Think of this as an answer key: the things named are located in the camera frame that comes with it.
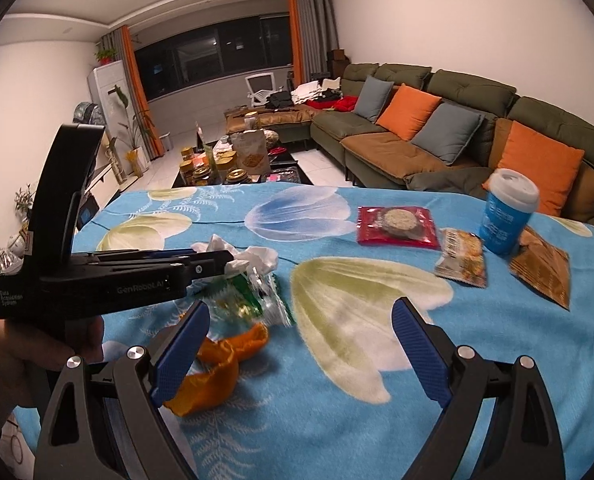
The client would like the red snack packet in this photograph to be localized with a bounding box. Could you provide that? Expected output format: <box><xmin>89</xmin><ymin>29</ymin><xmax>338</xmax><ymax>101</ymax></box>
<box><xmin>357</xmin><ymin>206</ymin><xmax>439</xmax><ymax>249</ymax></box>

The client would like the green snack wrapper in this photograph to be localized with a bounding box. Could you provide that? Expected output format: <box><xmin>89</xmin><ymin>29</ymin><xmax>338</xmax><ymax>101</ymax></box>
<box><xmin>190</xmin><ymin>268</ymin><xmax>295</xmax><ymax>327</ymax></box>

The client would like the person's left hand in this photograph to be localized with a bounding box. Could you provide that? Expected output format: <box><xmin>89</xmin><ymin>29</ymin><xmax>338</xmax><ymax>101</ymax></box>
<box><xmin>0</xmin><ymin>316</ymin><xmax>104</xmax><ymax>437</ymax></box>

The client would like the orange curtain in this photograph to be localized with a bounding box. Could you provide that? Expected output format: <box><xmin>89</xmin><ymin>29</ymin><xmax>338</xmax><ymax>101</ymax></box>
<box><xmin>119</xmin><ymin>25</ymin><xmax>166</xmax><ymax>159</ymax></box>
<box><xmin>288</xmin><ymin>0</ymin><xmax>303</xmax><ymax>87</ymax></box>

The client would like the brown snack packet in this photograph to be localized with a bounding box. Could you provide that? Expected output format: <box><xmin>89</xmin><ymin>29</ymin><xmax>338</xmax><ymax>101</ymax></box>
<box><xmin>509</xmin><ymin>226</ymin><xmax>570</xmax><ymax>310</ymax></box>

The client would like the white standing air conditioner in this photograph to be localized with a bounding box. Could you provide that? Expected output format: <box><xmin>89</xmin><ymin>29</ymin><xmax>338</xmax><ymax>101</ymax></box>
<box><xmin>88</xmin><ymin>61</ymin><xmax>135</xmax><ymax>174</ymax></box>

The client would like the red blanket on sofa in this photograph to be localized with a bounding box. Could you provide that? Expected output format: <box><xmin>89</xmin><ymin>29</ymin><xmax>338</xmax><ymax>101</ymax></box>
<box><xmin>306</xmin><ymin>96</ymin><xmax>358</xmax><ymax>112</ymax></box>

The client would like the grey cushion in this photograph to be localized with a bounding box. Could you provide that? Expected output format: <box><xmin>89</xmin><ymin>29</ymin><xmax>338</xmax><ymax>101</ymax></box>
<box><xmin>411</xmin><ymin>103</ymin><xmax>484</xmax><ymax>166</ymax></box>
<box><xmin>353</xmin><ymin>76</ymin><xmax>393</xmax><ymax>122</ymax></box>

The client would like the orange cushion near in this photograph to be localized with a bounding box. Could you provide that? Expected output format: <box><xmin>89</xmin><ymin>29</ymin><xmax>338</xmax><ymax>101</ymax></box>
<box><xmin>489</xmin><ymin>119</ymin><xmax>585</xmax><ymax>217</ymax></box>

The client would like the orange curtain right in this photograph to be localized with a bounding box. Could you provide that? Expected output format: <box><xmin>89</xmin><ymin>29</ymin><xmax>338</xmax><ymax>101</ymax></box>
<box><xmin>288</xmin><ymin>0</ymin><xmax>303</xmax><ymax>87</ymax></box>

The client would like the white tissue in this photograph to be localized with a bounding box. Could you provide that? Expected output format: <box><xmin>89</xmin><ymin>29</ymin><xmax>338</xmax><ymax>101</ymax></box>
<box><xmin>191</xmin><ymin>234</ymin><xmax>279</xmax><ymax>278</ymax></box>

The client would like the grey cushion far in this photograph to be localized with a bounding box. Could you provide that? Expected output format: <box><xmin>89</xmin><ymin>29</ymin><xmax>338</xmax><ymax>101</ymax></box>
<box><xmin>353</xmin><ymin>76</ymin><xmax>393</xmax><ymax>122</ymax></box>

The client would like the grey cushion near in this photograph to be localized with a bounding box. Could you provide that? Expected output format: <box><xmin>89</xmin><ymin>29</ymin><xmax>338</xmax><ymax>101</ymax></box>
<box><xmin>411</xmin><ymin>103</ymin><xmax>484</xmax><ymax>166</ymax></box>

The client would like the black coffee table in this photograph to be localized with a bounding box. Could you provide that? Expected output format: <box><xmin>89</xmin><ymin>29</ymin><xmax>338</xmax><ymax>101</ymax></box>
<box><xmin>171</xmin><ymin>131</ymin><xmax>315</xmax><ymax>189</ymax></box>

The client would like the orange curtain left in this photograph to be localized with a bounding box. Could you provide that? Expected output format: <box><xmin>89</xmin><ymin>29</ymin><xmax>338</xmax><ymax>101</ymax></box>
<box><xmin>119</xmin><ymin>25</ymin><xmax>166</xmax><ymax>159</ymax></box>

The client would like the blue paper cup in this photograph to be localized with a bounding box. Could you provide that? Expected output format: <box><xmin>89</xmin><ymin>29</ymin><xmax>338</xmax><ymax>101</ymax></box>
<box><xmin>480</xmin><ymin>168</ymin><xmax>539</xmax><ymax>256</ymax></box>

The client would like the white office chair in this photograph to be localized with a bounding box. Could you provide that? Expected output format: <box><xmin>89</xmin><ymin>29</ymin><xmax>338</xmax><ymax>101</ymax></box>
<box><xmin>245</xmin><ymin>72</ymin><xmax>276</xmax><ymax>107</ymax></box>

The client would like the orange cushion far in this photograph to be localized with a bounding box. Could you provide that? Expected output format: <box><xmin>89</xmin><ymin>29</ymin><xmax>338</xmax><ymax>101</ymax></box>
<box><xmin>376</xmin><ymin>86</ymin><xmax>441</xmax><ymax>141</ymax></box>

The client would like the orange cushion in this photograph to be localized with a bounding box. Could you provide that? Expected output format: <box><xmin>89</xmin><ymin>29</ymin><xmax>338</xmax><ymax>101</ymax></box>
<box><xmin>489</xmin><ymin>119</ymin><xmax>585</xmax><ymax>217</ymax></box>
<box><xmin>376</xmin><ymin>86</ymin><xmax>441</xmax><ymax>141</ymax></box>

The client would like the green brown sectional sofa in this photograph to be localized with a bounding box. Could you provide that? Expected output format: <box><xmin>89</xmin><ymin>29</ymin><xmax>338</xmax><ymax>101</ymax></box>
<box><xmin>225</xmin><ymin>63</ymin><xmax>594</xmax><ymax>226</ymax></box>

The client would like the tall potted plant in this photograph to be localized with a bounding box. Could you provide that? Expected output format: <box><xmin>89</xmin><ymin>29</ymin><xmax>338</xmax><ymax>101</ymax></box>
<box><xmin>107</xmin><ymin>84</ymin><xmax>151</xmax><ymax>178</ymax></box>

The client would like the beige snack packet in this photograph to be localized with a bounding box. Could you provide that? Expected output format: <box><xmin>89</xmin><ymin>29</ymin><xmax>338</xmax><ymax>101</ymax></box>
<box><xmin>434</xmin><ymin>228</ymin><xmax>487</xmax><ymax>288</ymax></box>

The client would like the orange peel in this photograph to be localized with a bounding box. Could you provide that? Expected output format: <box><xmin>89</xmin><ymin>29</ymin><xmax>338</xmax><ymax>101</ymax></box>
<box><xmin>163</xmin><ymin>323</ymin><xmax>270</xmax><ymax>417</ymax></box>

